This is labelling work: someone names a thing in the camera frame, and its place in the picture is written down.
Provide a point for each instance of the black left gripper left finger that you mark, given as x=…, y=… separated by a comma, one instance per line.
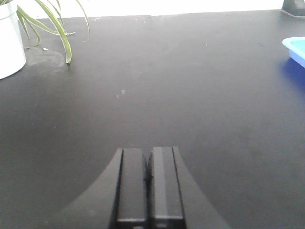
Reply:
x=116, y=200

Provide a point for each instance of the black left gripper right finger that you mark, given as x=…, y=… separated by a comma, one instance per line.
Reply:
x=175, y=200

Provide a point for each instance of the blue plastic tray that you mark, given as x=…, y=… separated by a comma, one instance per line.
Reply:
x=296, y=47

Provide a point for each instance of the dark object at bench corner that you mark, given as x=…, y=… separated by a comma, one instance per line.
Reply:
x=294, y=7

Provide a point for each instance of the white plant pot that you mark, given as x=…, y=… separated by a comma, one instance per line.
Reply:
x=12, y=55

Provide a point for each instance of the green spider plant leaves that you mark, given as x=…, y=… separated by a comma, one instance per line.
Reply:
x=52, y=9

